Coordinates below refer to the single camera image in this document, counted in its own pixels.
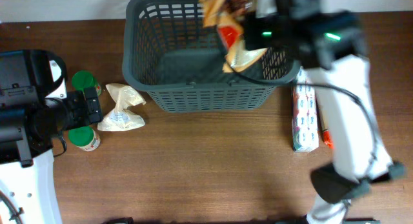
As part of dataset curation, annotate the green lid jar beige label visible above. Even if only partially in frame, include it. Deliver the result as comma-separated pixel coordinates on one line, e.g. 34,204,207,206
68,127,101,152

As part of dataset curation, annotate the clear bag of beige powder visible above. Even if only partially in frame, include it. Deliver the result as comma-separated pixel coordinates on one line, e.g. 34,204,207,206
97,83,146,132

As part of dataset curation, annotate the beige printed snack bag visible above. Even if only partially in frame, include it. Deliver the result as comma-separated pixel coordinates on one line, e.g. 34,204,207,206
199,0,268,74

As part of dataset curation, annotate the grey plastic shopping basket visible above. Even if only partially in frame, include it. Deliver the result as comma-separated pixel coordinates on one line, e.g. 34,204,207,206
122,0,300,112

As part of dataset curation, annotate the white blue tissue pack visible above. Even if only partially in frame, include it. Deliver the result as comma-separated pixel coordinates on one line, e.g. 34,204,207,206
292,68,319,152

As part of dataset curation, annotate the orange spaghetti pasta packet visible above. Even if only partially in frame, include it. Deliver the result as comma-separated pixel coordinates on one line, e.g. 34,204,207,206
317,101,334,149

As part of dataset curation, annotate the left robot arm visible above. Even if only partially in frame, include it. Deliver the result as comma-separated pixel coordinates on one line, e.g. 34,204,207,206
1,49,103,223

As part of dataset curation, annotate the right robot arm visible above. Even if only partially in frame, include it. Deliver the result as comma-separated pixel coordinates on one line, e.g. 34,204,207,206
244,0,406,223

